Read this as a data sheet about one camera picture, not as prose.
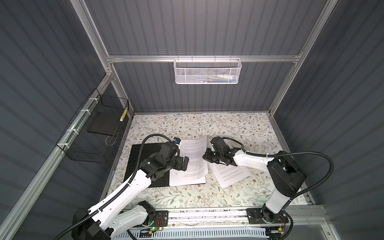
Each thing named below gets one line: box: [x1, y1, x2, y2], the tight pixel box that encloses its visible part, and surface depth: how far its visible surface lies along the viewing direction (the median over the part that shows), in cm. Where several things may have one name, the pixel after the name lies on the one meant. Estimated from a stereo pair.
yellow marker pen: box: [119, 107, 128, 122], surface depth 83 cm
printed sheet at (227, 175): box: [207, 162, 251, 189], surface depth 91 cm
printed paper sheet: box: [169, 135, 209, 187], surface depth 89 cm
